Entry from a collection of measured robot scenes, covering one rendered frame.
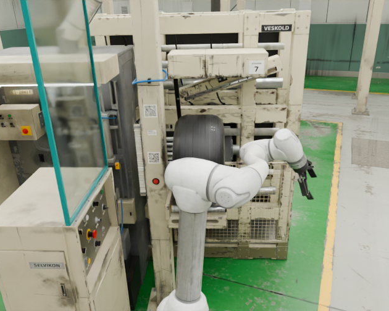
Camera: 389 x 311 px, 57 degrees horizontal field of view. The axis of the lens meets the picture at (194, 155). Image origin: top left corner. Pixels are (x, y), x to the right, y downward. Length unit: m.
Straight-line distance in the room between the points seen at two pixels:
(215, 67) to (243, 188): 1.22
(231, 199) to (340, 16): 10.11
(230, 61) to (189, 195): 1.20
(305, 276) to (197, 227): 2.00
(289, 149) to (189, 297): 0.75
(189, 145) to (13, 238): 0.95
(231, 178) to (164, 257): 1.49
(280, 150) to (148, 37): 0.90
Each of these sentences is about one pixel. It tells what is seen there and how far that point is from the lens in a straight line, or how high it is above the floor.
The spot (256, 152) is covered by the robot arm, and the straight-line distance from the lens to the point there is 1.64.
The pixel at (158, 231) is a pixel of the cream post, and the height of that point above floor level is 0.69.
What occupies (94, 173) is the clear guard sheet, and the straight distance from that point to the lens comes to 1.78.
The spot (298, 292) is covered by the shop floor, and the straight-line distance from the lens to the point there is 3.04.
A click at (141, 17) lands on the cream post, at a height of 2.00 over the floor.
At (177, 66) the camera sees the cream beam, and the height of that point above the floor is 1.71.
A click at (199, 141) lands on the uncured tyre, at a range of 1.96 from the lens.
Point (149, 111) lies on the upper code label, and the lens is 2.05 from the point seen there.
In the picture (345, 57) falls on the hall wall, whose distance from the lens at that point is 11.06.
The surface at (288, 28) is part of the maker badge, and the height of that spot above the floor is 1.89.
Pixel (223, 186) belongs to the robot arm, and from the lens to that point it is 1.11.
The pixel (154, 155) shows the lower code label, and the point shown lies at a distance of 2.14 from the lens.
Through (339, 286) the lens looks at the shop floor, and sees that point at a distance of 3.18.
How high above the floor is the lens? 2.08
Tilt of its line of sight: 24 degrees down
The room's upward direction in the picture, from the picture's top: 2 degrees counter-clockwise
